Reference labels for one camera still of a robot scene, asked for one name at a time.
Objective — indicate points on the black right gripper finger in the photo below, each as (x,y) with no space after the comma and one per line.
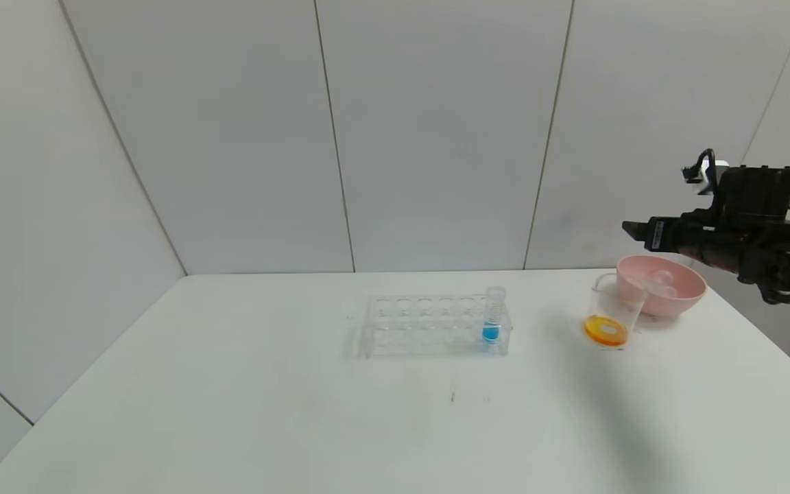
(635,232)

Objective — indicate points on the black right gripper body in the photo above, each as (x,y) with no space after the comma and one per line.
(657,234)

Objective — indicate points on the red pigment test tube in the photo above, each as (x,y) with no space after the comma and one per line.
(661,277)

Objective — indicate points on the yellow pigment test tube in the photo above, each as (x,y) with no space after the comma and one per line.
(668,291)

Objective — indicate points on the clear plastic measuring beaker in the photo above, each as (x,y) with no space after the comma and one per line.
(605,331)

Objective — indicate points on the blue pigment test tube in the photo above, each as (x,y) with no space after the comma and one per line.
(491,334)

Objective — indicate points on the clear plastic test tube rack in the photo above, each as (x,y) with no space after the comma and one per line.
(402,322)

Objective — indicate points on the pink plastic bowl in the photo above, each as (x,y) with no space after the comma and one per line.
(683,298)

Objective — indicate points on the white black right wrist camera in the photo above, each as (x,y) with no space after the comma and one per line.
(709,180)

